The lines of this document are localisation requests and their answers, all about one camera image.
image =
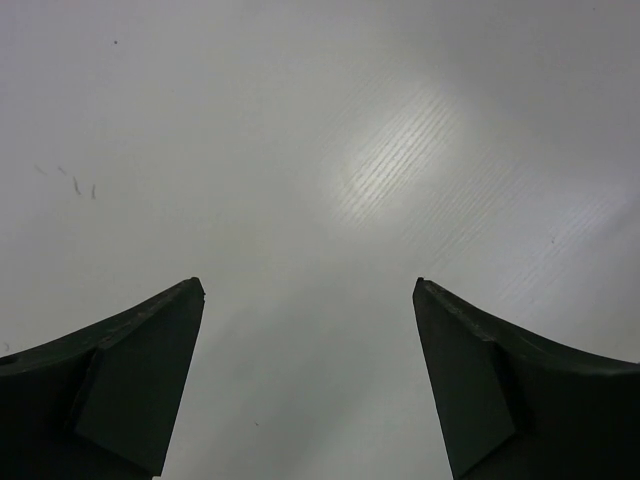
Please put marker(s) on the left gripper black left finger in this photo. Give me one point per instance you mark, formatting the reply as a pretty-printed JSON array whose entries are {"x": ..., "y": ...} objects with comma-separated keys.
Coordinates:
[{"x": 101, "y": 402}]

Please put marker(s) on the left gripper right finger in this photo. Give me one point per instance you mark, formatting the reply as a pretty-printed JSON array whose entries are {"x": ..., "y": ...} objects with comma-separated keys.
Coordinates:
[{"x": 515, "y": 405}]

